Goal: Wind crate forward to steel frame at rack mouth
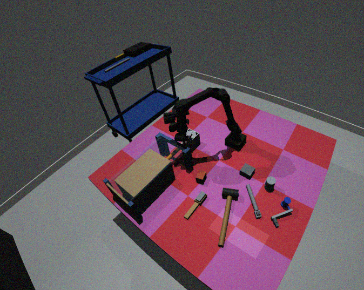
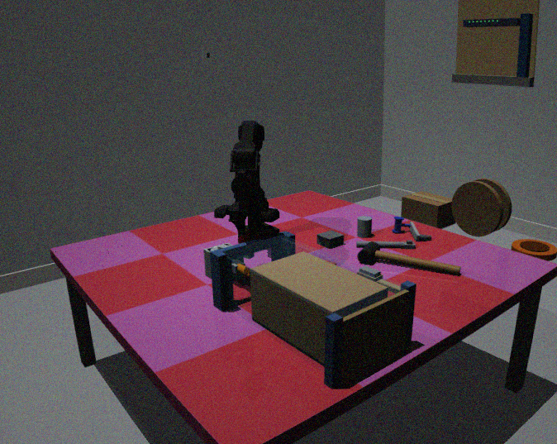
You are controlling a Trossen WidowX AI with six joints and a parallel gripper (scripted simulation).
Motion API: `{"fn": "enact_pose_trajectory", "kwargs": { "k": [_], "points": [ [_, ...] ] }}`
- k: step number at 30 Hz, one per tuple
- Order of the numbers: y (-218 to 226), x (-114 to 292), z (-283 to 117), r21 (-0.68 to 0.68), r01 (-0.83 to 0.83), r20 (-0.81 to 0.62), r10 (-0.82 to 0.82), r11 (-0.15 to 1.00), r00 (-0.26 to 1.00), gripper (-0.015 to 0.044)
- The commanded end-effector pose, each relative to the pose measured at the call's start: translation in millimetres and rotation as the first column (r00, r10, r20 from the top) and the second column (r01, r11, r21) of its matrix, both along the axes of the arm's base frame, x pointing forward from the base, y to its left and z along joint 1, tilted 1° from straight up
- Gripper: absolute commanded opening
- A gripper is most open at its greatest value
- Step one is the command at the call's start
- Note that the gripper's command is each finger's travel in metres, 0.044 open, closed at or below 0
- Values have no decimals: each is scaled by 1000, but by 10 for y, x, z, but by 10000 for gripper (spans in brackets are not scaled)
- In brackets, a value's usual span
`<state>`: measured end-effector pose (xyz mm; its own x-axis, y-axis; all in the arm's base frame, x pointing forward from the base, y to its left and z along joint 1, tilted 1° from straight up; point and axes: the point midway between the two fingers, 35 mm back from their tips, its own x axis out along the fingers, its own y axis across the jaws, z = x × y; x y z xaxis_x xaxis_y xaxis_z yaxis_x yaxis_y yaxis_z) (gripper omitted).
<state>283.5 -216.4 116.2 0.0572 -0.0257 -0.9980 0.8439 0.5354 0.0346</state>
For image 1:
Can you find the grey cylinder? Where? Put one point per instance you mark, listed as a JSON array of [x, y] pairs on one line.
[[269, 184]]

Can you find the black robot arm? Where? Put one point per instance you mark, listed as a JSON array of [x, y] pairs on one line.
[[181, 107]]

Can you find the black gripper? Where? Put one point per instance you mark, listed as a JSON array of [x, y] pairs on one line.
[[181, 135]]

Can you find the black-headed mallet with wooden handle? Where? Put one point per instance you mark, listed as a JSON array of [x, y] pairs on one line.
[[229, 193]]

